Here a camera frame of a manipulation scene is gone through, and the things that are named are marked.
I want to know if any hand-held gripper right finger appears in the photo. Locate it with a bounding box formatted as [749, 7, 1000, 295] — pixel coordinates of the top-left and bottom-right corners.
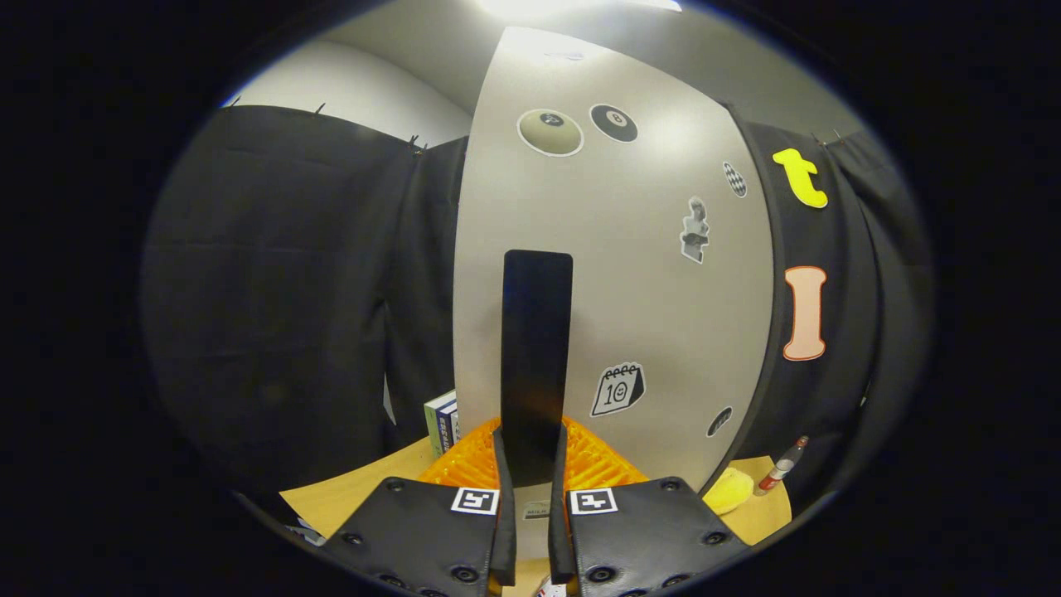
[549, 417, 751, 597]

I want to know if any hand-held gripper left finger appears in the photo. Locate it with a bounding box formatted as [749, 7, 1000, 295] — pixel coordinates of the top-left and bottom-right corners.
[319, 417, 519, 597]

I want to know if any black door handle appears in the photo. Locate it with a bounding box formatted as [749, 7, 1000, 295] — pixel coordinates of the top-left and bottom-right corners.
[500, 250, 574, 488]

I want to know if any beige shoe cabinet door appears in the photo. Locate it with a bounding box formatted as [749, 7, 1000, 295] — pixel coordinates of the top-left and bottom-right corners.
[452, 27, 777, 573]

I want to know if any dark grey shoe cabinet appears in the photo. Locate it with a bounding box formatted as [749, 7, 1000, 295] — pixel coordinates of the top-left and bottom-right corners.
[719, 99, 788, 498]

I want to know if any yellow plush bun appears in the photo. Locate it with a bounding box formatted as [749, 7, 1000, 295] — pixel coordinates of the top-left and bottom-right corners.
[703, 467, 755, 516]

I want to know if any green book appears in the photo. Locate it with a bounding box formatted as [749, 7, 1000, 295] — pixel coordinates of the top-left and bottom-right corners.
[424, 390, 457, 459]

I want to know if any white and blue item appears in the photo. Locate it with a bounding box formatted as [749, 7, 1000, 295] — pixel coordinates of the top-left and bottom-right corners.
[288, 517, 329, 548]

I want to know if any clear bottle with red label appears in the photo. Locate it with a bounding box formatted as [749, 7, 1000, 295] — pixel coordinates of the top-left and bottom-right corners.
[754, 435, 810, 497]

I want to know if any black backdrop cloth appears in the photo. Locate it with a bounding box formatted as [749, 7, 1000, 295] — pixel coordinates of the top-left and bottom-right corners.
[141, 104, 937, 531]

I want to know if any large ceiling light panel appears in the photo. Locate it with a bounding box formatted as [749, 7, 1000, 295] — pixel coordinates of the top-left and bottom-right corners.
[477, 0, 685, 22]

